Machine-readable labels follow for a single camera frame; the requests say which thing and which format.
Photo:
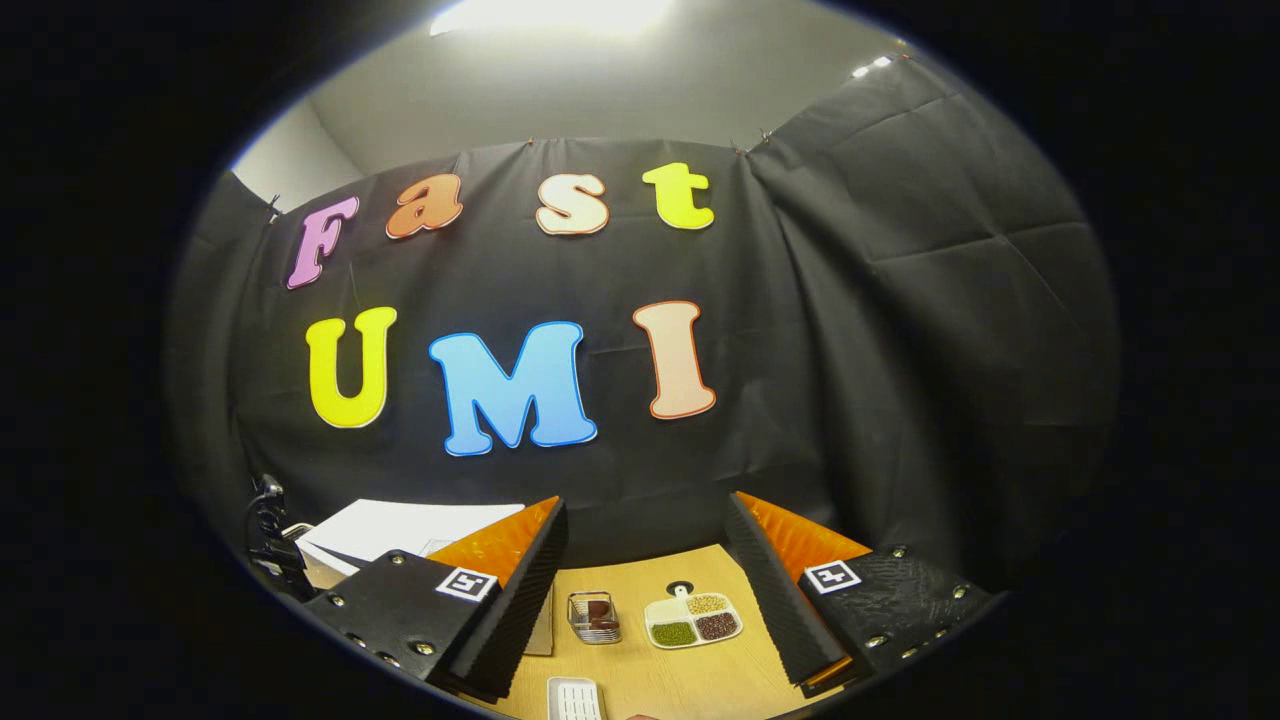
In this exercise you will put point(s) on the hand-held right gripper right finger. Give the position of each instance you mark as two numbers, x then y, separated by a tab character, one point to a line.
770	600

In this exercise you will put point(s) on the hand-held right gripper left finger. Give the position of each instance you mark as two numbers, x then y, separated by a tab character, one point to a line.
520	595

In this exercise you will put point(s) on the white microwave oven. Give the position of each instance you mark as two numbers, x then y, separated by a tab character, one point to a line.
400	525

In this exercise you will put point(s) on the brown wooden utensil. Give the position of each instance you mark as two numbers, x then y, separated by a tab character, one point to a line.
598	610

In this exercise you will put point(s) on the white divided dish with beans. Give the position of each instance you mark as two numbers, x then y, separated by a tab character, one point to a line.
693	620

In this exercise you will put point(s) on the small white ribbed tray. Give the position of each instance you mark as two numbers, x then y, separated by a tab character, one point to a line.
575	698

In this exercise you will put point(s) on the black backdrop cloth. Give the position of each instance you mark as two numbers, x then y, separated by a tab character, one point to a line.
620	270

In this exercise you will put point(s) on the ceiling light panel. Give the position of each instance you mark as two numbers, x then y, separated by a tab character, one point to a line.
872	67
555	15

